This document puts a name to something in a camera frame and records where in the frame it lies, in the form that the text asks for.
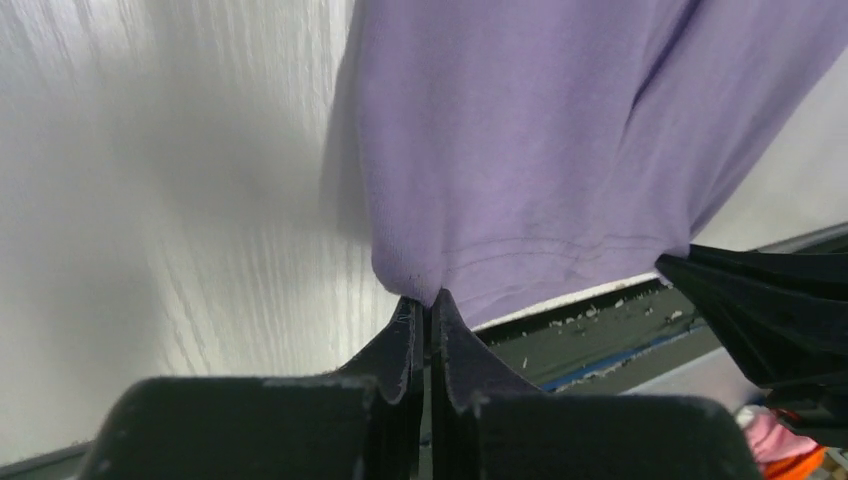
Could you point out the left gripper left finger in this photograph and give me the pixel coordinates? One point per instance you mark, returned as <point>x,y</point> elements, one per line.
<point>360,421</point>

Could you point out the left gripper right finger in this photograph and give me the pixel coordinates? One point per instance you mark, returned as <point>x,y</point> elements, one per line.
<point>488,422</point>

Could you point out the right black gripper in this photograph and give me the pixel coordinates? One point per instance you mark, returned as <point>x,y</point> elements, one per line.
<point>783,320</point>

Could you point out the purple t shirt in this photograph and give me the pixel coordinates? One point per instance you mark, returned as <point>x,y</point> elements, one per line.
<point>514,152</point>

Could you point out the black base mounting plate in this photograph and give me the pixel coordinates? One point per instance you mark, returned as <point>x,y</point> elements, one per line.
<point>569,347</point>

